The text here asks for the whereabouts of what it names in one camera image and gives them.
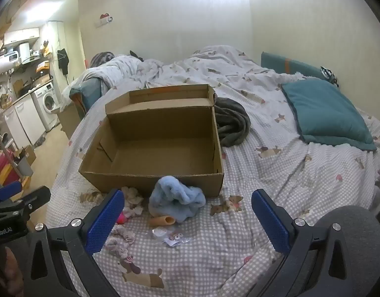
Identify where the white water heater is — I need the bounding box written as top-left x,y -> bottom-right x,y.
0,51 -> 22,78

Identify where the light blue fluffy cloth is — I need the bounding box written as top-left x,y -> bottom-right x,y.
149,176 -> 207,223

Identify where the grey bin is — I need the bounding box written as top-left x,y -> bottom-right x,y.
15,156 -> 34,177

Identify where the beige bedside box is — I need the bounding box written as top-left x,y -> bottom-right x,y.
51,103 -> 83,140

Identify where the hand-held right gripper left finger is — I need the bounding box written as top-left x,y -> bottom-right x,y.
23,189 -> 129,297

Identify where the white fluffy scrunchie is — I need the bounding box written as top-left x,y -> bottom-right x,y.
121,186 -> 144,206

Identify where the checked printed duvet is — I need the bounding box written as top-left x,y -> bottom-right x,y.
46,45 -> 380,297

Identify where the red fabric panel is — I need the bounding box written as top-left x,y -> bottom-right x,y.
0,153 -> 16,187

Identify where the white washing machine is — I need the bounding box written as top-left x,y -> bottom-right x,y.
32,82 -> 59,130

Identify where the pale pink scrunchie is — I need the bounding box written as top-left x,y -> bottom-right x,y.
105,224 -> 136,260

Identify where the grey striped cloth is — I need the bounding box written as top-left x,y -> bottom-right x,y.
90,51 -> 116,68

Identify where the white kitchen cabinet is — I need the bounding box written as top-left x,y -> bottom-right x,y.
2,94 -> 46,149

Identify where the brown cardboard box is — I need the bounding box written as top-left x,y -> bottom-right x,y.
79,83 -> 225,198

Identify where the person's left hand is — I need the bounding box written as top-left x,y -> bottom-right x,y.
0,247 -> 25,297

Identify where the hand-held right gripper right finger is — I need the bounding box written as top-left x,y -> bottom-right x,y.
251,188 -> 378,297

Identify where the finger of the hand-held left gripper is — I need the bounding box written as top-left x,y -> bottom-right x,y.
0,181 -> 23,203
0,186 -> 51,222

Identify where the grey blanket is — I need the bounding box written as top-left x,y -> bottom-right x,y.
214,97 -> 251,148

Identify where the black hanging bag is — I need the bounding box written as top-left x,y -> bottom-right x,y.
57,49 -> 70,75

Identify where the plain teal pillow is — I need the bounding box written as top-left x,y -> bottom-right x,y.
281,79 -> 377,152

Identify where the teal pillow with orange stripe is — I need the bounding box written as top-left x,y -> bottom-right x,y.
261,51 -> 328,80

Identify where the white wall cabinet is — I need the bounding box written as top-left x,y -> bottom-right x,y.
3,27 -> 40,46

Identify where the clear plastic bag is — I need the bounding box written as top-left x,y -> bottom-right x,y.
152,227 -> 193,248

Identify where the black and white patterned cloth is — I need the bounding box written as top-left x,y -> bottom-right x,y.
320,66 -> 339,87

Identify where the beige foam sponge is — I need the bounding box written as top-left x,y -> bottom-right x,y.
150,215 -> 176,226

